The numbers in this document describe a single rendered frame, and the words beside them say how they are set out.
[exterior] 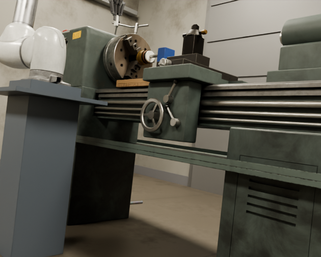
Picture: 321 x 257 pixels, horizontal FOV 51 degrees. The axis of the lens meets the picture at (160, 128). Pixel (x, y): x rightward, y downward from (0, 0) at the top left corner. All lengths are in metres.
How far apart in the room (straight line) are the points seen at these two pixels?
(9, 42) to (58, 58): 0.27
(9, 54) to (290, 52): 1.27
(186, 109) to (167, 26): 3.58
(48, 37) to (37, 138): 0.47
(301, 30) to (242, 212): 0.72
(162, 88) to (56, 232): 0.84
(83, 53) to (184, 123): 1.01
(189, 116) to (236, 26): 2.76
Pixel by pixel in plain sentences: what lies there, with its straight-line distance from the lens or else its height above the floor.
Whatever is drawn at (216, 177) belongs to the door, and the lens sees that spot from 3.95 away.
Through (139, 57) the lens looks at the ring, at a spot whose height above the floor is 1.07.
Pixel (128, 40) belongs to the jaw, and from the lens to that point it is 2.12.
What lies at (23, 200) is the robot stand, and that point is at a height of 0.27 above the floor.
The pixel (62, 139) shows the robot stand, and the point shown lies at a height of 0.55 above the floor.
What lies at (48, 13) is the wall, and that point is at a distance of 4.69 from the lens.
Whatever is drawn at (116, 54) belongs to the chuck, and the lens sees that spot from 2.11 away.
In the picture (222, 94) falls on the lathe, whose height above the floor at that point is 0.82.
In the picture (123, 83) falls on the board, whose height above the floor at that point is 0.88.
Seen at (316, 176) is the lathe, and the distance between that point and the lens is 1.07.
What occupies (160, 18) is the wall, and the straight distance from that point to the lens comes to 5.10.
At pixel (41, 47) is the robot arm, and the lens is 1.68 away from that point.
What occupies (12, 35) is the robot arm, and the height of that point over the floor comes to 1.02.
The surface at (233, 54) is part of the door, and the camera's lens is 4.02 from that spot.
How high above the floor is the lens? 0.63
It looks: 1 degrees up
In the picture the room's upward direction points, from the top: 6 degrees clockwise
